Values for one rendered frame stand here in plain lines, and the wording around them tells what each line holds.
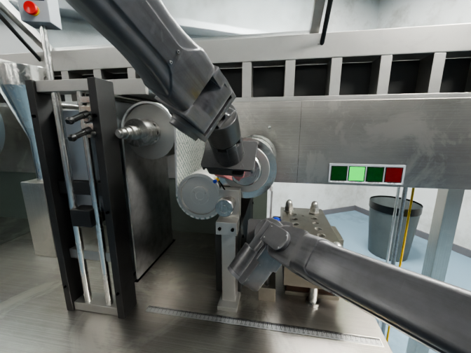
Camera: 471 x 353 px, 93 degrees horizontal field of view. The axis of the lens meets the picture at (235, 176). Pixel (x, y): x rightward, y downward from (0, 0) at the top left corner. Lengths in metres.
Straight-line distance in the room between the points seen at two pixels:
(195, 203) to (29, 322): 0.47
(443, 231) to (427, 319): 1.06
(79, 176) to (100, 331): 0.35
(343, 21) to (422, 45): 2.97
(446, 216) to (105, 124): 1.27
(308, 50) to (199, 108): 0.67
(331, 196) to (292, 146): 3.04
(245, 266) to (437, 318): 0.26
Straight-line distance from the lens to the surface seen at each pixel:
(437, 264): 1.38
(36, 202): 1.01
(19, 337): 0.76
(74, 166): 0.63
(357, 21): 4.09
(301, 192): 3.50
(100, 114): 0.53
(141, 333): 0.64
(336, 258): 0.32
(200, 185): 0.59
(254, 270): 0.41
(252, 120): 0.86
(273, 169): 0.54
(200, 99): 0.28
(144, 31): 0.22
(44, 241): 1.06
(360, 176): 0.92
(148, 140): 0.57
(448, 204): 1.28
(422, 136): 0.99
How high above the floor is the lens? 1.35
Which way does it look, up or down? 12 degrees down
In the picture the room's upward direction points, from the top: straight up
